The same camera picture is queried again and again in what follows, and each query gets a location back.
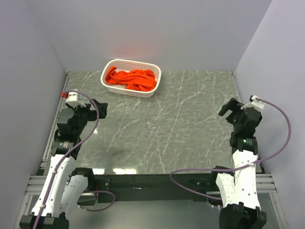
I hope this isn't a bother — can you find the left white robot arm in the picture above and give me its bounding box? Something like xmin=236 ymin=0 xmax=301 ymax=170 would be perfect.
xmin=19 ymin=100 xmax=108 ymax=229

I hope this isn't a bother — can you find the white perforated plastic basket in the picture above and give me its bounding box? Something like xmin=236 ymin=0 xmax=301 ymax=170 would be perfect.
xmin=101 ymin=59 xmax=161 ymax=98

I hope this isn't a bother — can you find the orange t shirt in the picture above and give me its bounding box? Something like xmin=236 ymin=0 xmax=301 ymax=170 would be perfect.
xmin=105 ymin=66 xmax=157 ymax=92

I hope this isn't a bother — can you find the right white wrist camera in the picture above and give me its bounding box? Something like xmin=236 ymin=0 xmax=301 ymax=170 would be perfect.
xmin=241 ymin=95 xmax=265 ymax=112

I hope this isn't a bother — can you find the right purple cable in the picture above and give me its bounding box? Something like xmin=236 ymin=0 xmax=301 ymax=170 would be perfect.
xmin=169 ymin=98 xmax=292 ymax=201

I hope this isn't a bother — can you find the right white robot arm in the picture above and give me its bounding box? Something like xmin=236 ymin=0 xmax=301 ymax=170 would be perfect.
xmin=209 ymin=96 xmax=267 ymax=229

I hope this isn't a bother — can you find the aluminium frame rail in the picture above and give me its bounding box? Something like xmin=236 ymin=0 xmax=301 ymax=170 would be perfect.
xmin=14 ymin=71 xmax=286 ymax=229

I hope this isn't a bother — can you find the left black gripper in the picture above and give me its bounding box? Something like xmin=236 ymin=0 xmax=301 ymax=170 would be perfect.
xmin=68 ymin=98 xmax=107 ymax=136

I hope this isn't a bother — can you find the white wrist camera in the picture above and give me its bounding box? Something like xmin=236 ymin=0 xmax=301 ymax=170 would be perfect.
xmin=241 ymin=95 xmax=265 ymax=112
xmin=61 ymin=92 xmax=85 ymax=107

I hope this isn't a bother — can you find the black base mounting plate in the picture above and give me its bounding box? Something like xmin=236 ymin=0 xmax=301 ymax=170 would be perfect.
xmin=66 ymin=173 xmax=236 ymax=206

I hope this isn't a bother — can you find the purple cable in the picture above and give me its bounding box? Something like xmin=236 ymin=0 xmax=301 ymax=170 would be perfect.
xmin=30 ymin=89 xmax=117 ymax=229
xmin=169 ymin=98 xmax=292 ymax=201

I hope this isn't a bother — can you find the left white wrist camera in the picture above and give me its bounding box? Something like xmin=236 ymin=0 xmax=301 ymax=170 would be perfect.
xmin=61 ymin=92 xmax=85 ymax=107

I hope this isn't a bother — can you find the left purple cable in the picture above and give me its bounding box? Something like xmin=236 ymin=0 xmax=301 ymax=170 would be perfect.
xmin=30 ymin=89 xmax=117 ymax=229

